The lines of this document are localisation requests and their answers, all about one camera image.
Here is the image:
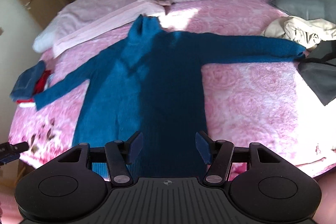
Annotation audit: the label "blue knit sweater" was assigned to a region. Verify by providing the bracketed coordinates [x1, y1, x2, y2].
[34, 16, 305, 178]

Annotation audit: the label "folded white garment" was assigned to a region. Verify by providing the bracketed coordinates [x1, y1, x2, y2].
[18, 74, 55, 109]

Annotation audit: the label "pink floral bed blanket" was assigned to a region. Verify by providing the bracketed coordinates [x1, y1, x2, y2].
[9, 0, 335, 177]

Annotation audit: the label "folded red garment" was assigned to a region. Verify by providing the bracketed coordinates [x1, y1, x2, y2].
[15, 70, 52, 105]

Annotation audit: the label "black trousers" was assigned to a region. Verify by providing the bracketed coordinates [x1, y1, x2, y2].
[298, 40, 336, 106]

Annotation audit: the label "pink pillow far side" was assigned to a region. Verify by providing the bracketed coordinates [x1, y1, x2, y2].
[33, 0, 165, 57]

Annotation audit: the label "beige crumpled garment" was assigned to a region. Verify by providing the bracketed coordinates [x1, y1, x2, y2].
[261, 16, 335, 51]

